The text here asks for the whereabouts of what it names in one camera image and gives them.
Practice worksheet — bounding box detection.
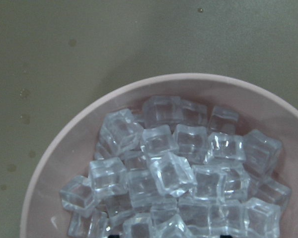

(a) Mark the pink bowl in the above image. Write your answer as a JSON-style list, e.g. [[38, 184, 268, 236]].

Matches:
[[20, 73, 298, 238]]

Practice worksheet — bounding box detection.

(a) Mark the clear ice cubes pile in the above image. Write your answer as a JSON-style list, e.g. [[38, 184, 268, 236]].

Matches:
[[60, 96, 291, 238]]

